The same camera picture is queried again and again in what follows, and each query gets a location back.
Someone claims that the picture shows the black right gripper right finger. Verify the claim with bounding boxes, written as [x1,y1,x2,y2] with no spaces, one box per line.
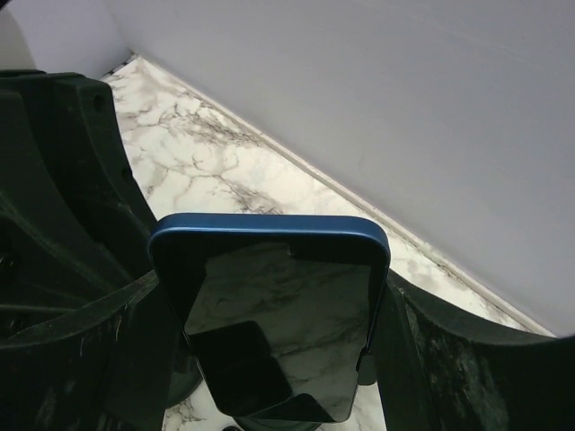
[371,272,574,430]

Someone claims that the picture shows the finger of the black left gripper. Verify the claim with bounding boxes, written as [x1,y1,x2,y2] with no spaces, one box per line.
[1,70,155,339]

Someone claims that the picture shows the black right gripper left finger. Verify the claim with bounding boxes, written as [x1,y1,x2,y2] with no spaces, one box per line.
[1,272,179,430]

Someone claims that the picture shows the black phone stand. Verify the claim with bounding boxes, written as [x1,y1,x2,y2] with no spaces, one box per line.
[165,340,378,431]

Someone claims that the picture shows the black phone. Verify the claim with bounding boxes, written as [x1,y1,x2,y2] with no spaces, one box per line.
[148,213,390,423]

